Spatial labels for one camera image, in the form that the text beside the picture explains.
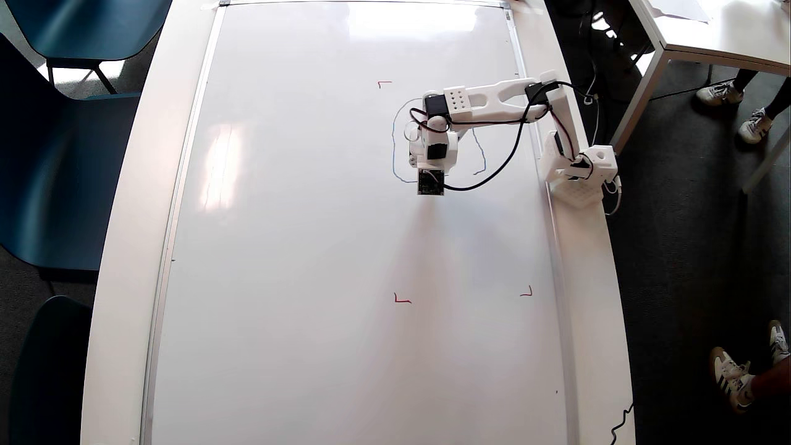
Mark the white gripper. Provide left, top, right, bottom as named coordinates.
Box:
left=405, top=117, right=460, bottom=169

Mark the large whiteboard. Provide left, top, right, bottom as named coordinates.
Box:
left=139, top=0, right=579, bottom=445

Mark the white paper sheet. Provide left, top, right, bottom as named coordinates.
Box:
left=649, top=0, right=713, bottom=24

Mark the black trouser leg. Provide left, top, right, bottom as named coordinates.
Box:
left=765, top=77, right=791, bottom=121
left=732, top=68, right=762, bottom=93

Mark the white side table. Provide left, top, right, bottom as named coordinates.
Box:
left=609, top=0, right=791, bottom=195

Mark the white sneaker with dark stripes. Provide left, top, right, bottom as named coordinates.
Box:
left=769, top=320, right=791, bottom=365
left=709, top=346, right=756, bottom=415

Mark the blue chair with black legs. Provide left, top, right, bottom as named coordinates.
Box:
left=3, top=0, right=174, bottom=95

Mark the reddish brown lower leg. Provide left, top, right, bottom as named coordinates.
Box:
left=750, top=357, right=791, bottom=402

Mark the large blue chair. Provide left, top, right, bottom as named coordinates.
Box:
left=0, top=34, right=142, bottom=274

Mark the dark blue round chair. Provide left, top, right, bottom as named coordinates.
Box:
left=9, top=295, right=93, bottom=445

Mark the black wrist camera board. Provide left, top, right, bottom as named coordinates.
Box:
left=418, top=168, right=446, bottom=197

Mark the thick black camera cable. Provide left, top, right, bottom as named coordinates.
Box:
left=442, top=80, right=597, bottom=192

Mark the thin black arm wire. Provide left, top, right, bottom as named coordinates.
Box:
left=409, top=83, right=594, bottom=180

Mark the thin pale hanging cable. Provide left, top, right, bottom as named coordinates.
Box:
left=581, top=62, right=601, bottom=148

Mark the white cable at robot base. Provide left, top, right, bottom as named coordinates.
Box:
left=604, top=176, right=623, bottom=216

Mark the thin black floor cable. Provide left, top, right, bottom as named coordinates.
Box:
left=649, top=80, right=711, bottom=101

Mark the black zigzag cable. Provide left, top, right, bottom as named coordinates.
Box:
left=610, top=402, right=635, bottom=445

